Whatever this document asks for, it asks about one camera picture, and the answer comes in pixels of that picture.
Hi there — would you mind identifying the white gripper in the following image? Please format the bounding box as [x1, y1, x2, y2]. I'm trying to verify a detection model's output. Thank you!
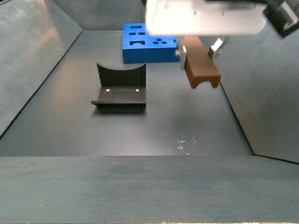
[144, 0, 267, 68]

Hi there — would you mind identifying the brown arch block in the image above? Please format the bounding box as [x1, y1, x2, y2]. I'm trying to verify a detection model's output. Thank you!
[182, 37, 221, 88]

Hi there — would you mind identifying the dark grey curved fixture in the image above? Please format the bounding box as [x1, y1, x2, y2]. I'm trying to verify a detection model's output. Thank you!
[91, 64, 146, 107]

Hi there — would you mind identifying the blue foam shape-sorter block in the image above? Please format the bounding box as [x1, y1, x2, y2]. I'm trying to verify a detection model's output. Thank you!
[123, 23, 180, 64]

